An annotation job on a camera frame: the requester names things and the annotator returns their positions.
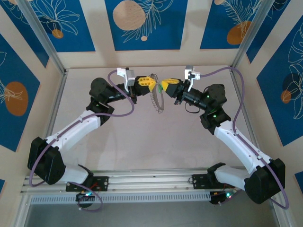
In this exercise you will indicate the black controller board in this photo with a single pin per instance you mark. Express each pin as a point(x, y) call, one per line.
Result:
point(82, 197)
point(216, 197)

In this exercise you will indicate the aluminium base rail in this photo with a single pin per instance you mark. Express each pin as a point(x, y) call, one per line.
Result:
point(154, 180)

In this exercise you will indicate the aluminium table edge rail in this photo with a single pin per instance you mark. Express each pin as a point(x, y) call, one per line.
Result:
point(58, 94)
point(248, 118)

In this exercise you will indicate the aluminium frame post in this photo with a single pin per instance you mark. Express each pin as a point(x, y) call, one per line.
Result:
point(44, 35)
point(250, 35)

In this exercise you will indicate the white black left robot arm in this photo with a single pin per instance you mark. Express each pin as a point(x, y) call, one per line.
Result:
point(71, 132)

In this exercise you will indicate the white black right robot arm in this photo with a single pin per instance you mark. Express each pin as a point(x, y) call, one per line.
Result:
point(236, 142)

